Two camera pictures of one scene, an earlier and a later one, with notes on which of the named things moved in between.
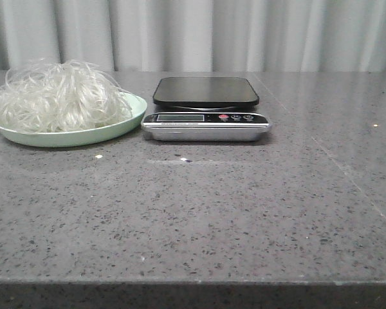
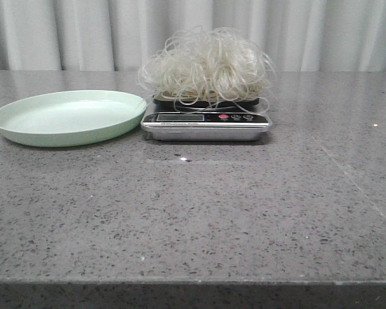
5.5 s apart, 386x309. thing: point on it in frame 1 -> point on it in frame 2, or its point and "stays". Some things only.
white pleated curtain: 197,35 stays
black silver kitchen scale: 206,109 stays
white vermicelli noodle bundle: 46,96 -> 208,69
